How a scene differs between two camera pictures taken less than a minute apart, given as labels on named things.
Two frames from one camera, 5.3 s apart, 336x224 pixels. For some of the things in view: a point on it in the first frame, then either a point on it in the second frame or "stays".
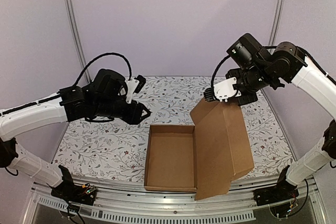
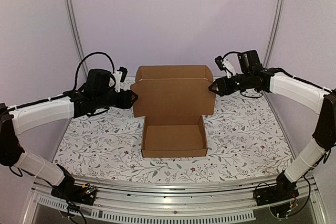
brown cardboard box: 203,158 -> 174,100
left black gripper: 134,117 -> 125,102
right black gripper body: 247,97 -> 219,87
